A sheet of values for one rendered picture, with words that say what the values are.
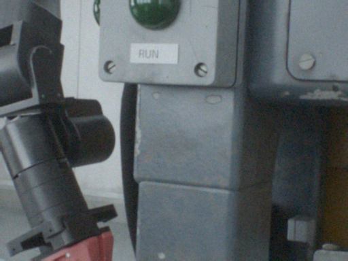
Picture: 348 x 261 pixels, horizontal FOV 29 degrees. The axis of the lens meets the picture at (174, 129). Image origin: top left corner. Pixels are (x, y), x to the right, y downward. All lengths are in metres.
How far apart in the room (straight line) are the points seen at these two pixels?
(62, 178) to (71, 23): 6.13
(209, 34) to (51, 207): 0.31
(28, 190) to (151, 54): 0.29
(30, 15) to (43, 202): 0.18
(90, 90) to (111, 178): 0.87
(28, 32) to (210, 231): 0.32
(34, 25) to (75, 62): 6.02
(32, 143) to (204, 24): 0.31
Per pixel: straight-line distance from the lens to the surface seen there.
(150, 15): 0.37
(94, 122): 0.72
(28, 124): 0.66
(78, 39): 6.70
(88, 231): 0.63
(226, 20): 0.38
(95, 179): 6.60
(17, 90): 0.66
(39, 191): 0.64
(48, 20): 0.69
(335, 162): 0.65
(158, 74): 0.38
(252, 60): 0.42
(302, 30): 0.41
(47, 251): 0.65
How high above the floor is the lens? 1.23
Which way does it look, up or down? 3 degrees down
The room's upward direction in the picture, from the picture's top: 3 degrees clockwise
